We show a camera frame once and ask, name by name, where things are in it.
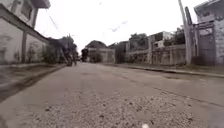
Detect leaning concrete utility pole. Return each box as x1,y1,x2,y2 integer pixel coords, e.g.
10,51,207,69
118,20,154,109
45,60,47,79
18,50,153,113
177,0,194,66

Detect grey concrete building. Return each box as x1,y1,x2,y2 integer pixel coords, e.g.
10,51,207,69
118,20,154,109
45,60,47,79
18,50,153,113
193,0,224,67

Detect house with dark hipped roof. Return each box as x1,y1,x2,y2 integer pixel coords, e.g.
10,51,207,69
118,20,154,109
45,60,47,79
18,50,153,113
84,39,117,64

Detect pale building with overhang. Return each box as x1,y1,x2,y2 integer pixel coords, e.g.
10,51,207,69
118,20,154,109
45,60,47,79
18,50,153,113
0,0,52,30

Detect concrete pavement with kerb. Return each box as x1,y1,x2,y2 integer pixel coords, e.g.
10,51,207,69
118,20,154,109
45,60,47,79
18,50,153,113
0,62,68,103

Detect overhead wires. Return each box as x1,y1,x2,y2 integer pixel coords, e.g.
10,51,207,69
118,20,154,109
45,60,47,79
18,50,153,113
44,0,129,34

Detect metal gate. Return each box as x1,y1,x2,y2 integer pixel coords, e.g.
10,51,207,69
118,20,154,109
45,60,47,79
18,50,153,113
194,21,217,67

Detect group of trees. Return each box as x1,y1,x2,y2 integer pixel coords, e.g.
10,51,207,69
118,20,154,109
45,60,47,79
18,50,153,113
42,33,80,65

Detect grey concrete road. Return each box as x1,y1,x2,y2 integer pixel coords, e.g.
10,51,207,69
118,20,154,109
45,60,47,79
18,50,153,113
0,62,224,128

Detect grey concrete boundary wall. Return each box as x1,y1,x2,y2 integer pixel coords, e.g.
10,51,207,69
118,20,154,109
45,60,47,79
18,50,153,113
0,3,52,66

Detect walled building with plants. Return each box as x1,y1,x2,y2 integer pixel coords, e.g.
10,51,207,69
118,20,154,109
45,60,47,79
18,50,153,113
125,30,188,66

